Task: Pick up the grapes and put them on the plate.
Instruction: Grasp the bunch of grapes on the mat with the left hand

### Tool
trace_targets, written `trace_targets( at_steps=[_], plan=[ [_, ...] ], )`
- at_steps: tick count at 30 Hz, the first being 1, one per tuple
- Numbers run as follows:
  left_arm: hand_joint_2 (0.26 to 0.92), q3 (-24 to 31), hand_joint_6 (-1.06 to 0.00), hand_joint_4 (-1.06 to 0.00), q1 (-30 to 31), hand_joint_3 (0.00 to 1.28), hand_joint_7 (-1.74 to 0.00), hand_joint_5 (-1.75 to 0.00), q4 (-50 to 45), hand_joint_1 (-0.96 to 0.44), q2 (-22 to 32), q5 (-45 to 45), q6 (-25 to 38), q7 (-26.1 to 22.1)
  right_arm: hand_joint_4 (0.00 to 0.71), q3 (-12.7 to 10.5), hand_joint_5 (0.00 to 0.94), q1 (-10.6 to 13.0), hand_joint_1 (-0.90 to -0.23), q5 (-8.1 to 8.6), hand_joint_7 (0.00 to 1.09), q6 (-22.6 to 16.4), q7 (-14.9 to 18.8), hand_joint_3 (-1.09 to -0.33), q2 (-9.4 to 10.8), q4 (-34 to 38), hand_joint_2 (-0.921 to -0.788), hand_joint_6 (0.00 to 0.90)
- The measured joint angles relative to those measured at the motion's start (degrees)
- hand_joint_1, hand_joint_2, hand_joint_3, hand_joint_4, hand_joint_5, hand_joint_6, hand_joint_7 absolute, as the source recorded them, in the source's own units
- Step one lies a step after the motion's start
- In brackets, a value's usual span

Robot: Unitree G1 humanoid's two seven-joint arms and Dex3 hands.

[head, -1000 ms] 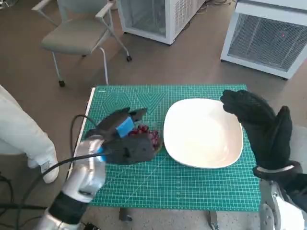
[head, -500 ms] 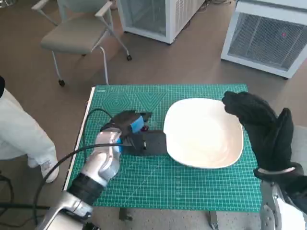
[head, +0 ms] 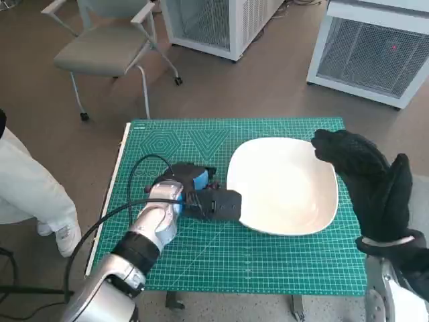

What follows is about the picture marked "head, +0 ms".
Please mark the black left hand blue tape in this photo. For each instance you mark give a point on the black left hand blue tape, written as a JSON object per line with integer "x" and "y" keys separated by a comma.
{"x": 187, "y": 176}

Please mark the black gloved right hand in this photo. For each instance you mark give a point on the black gloved right hand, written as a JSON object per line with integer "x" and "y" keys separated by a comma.
{"x": 368, "y": 181}

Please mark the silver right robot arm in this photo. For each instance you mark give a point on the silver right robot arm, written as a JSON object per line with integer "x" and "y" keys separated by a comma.
{"x": 388, "y": 288}

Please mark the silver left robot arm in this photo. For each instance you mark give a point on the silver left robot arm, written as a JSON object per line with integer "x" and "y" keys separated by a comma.
{"x": 154, "y": 221}

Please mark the white plate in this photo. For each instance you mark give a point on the white plate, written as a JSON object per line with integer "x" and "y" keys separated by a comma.
{"x": 281, "y": 188}

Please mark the green cutting mat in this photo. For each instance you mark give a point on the green cutting mat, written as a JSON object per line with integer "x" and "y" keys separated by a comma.
{"x": 207, "y": 255}

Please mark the white cabinet mesh panel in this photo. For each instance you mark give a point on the white cabinet mesh panel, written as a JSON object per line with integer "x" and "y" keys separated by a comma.
{"x": 365, "y": 57}

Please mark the metal table leg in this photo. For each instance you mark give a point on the metal table leg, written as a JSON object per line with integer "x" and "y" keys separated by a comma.
{"x": 297, "y": 307}
{"x": 174, "y": 300}

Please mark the white cabinet louvred side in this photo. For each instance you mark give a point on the white cabinet louvred side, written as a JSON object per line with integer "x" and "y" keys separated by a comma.
{"x": 207, "y": 27}

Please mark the person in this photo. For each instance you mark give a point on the person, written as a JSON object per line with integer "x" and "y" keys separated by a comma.
{"x": 27, "y": 188}

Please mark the black stand bar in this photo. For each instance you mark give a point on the black stand bar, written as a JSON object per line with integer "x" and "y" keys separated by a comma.
{"x": 33, "y": 290}

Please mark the grey chair white frame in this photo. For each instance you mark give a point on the grey chair white frame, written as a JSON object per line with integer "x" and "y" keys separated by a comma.
{"x": 97, "y": 47}

